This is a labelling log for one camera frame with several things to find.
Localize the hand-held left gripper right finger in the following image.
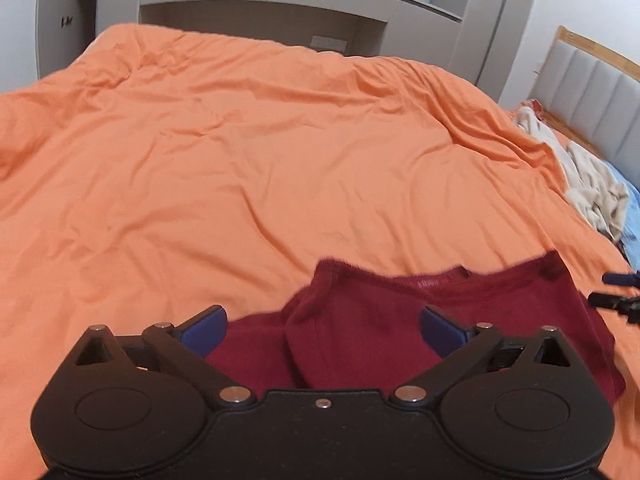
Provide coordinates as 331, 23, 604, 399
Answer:
390, 305, 587, 408

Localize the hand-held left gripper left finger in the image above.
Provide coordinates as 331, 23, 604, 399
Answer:
52, 305, 257, 410

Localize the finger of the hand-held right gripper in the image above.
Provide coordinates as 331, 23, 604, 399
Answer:
589, 292, 640, 325
602, 271, 640, 289

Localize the dark red sweater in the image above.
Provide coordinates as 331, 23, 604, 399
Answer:
205, 251, 627, 406

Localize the light blue printed cloth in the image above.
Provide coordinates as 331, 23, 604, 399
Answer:
600, 160, 640, 256

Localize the cream garment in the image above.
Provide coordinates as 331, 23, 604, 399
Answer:
565, 140, 631, 241

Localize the white garment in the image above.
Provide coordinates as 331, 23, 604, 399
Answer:
515, 105, 571, 181

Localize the orange duvet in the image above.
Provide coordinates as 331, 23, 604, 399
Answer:
0, 22, 640, 480

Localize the grey padded wooden headboard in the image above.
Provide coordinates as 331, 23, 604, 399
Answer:
530, 25, 640, 186

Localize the grey built-in wardrobe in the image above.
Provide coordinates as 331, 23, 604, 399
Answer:
35, 0, 543, 106

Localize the grey wardrobe door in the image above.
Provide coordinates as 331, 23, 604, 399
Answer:
36, 0, 76, 81

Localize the grey wall socket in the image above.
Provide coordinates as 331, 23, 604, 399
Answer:
310, 35, 348, 52

